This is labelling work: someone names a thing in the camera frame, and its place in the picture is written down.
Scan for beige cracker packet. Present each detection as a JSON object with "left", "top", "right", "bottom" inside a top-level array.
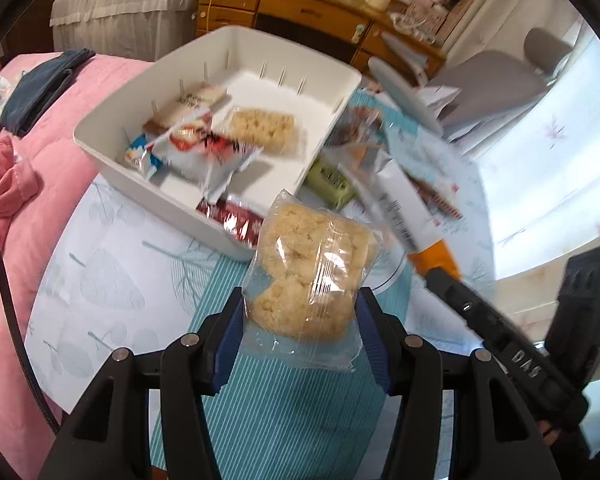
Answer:
[{"left": 142, "top": 82, "right": 228, "bottom": 136}]

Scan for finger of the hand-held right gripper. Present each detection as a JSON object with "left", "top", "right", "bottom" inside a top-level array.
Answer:
[{"left": 424, "top": 266, "right": 502, "bottom": 346}]

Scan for pink crumpled cloth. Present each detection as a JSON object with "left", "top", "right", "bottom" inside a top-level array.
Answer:
[{"left": 0, "top": 135, "right": 43, "bottom": 221}]

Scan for puffed rice bar packet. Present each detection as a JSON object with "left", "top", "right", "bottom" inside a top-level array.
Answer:
[{"left": 225, "top": 106, "right": 299, "bottom": 155}]

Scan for clear nut packet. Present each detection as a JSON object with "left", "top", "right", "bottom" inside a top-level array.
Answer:
[{"left": 330, "top": 105, "right": 386, "bottom": 148}]

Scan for clear rice cake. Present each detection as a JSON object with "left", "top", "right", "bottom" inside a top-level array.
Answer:
[{"left": 241, "top": 189, "right": 383, "bottom": 373}]

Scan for white plastic bag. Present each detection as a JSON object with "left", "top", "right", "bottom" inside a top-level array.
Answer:
[{"left": 420, "top": 85, "right": 481, "bottom": 141}]

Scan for blue candy packet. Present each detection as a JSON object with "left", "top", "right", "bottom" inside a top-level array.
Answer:
[{"left": 125, "top": 134, "right": 163, "bottom": 177}]

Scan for pink blanket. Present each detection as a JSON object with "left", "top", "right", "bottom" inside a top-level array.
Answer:
[{"left": 0, "top": 52, "right": 156, "bottom": 480}]

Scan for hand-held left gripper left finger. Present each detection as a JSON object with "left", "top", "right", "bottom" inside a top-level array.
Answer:
[{"left": 37, "top": 287, "right": 246, "bottom": 480}]

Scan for green snack packet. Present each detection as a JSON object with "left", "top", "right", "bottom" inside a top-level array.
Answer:
[{"left": 305, "top": 157, "right": 356, "bottom": 209}]

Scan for wooden desk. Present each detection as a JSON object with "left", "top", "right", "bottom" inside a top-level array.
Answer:
[{"left": 195, "top": 0, "right": 446, "bottom": 81}]

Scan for grey office chair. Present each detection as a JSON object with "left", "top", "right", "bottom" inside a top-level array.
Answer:
[{"left": 367, "top": 27, "right": 578, "bottom": 151}]

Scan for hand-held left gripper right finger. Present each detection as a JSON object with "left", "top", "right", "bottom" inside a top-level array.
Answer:
[{"left": 355, "top": 287, "right": 563, "bottom": 480}]

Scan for black cable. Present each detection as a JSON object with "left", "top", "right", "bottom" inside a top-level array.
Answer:
[{"left": 0, "top": 215, "right": 61, "bottom": 436}]

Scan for floral curtain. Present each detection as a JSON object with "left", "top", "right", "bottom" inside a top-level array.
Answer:
[{"left": 445, "top": 10, "right": 600, "bottom": 411}]

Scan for brown wooden door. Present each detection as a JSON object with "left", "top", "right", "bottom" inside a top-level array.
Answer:
[{"left": 0, "top": 0, "right": 61, "bottom": 61}]

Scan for white lace covered cabinet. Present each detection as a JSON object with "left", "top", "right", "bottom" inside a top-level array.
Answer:
[{"left": 50, "top": 0, "right": 201, "bottom": 63}]

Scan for white earphone cable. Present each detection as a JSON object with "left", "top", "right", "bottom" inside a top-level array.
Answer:
[{"left": 390, "top": 10, "right": 436, "bottom": 43}]

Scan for orange white snack packet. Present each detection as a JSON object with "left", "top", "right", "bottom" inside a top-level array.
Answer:
[{"left": 330, "top": 145, "right": 463, "bottom": 281}]

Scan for maroon white snack packet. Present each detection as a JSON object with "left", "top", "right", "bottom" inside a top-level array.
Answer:
[{"left": 196, "top": 194, "right": 266, "bottom": 247}]

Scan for blue jeans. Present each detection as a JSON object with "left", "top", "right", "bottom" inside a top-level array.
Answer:
[{"left": 0, "top": 49, "right": 97, "bottom": 136}]

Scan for tree print tablecloth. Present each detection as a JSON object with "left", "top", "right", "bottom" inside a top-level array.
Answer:
[{"left": 25, "top": 87, "right": 496, "bottom": 480}]

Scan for white plastic tray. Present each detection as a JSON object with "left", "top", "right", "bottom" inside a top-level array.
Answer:
[{"left": 72, "top": 25, "right": 363, "bottom": 262}]

